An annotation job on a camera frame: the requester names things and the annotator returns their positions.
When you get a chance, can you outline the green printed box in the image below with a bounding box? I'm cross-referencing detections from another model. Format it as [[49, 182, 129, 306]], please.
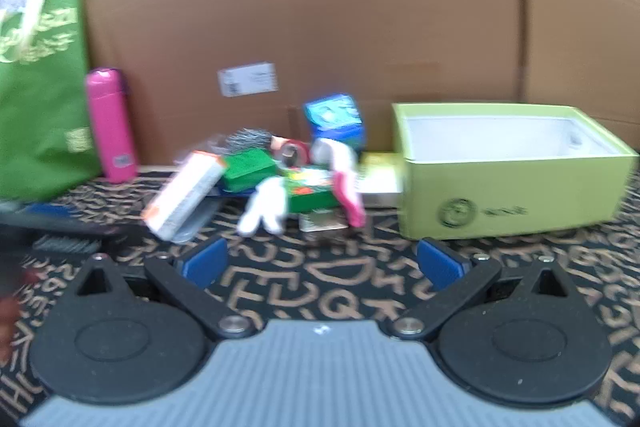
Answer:
[[280, 167, 341, 212]]

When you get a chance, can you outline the yellow white box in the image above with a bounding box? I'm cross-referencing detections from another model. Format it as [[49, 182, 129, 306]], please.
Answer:
[[359, 152, 405, 208]]

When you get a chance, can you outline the blue printed box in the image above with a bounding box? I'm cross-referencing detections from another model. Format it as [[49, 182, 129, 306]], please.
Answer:
[[303, 95, 367, 148]]

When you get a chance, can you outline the green plastic item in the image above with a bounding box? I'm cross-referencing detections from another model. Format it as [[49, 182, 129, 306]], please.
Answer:
[[221, 149, 279, 192]]

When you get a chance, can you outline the red tape roll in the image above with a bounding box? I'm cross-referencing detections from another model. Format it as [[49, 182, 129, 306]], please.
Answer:
[[272, 137, 311, 168]]

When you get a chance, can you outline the light green cardboard box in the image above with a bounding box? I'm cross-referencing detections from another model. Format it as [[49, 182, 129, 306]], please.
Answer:
[[391, 103, 640, 240]]

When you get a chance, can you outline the large brown cardboard sheet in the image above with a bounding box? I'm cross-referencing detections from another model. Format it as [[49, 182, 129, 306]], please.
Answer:
[[50, 0, 640, 178]]

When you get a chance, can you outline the green shopping bag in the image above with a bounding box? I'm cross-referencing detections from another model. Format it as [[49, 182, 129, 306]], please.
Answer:
[[0, 0, 103, 200]]

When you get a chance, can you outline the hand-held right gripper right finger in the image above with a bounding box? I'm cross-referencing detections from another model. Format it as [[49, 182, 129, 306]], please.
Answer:
[[391, 236, 582, 343]]

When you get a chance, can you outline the steel wool scrubber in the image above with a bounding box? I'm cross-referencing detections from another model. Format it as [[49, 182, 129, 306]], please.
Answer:
[[226, 128, 275, 154]]

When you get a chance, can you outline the pink bottle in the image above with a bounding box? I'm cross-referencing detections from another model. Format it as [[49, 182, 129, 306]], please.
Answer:
[[85, 68, 138, 184]]

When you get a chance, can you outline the orange white box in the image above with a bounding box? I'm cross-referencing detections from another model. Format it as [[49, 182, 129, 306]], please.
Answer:
[[141, 151, 227, 240]]

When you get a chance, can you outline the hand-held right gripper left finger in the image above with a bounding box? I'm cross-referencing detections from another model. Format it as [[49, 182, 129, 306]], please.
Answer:
[[62, 234, 255, 343]]

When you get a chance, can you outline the white shipping label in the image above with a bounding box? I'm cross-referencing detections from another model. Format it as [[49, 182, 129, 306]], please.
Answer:
[[218, 63, 277, 98]]

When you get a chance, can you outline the white pink sock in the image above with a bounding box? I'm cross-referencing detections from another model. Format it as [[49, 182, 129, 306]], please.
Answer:
[[237, 177, 291, 236], [310, 138, 367, 229]]

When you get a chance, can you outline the person's left hand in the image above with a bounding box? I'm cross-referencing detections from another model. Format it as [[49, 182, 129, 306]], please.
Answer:
[[0, 294, 23, 360]]

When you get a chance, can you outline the black letter-patterned mat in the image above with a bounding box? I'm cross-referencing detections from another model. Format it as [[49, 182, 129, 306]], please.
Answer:
[[0, 167, 640, 427]]

